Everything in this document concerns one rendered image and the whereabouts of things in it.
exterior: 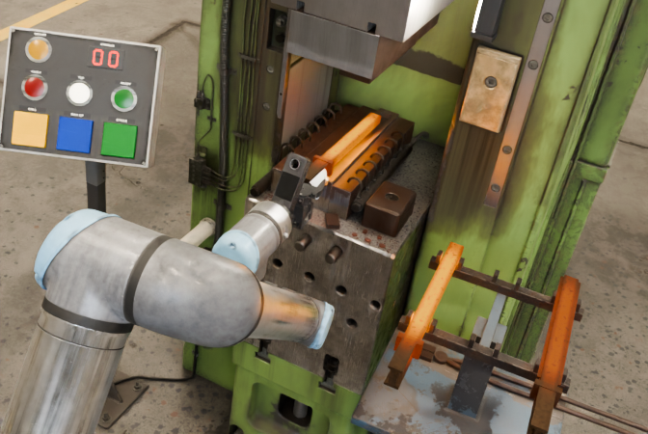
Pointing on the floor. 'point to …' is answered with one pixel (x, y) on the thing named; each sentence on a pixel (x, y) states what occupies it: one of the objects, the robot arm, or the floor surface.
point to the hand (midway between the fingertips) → (318, 167)
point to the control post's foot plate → (121, 399)
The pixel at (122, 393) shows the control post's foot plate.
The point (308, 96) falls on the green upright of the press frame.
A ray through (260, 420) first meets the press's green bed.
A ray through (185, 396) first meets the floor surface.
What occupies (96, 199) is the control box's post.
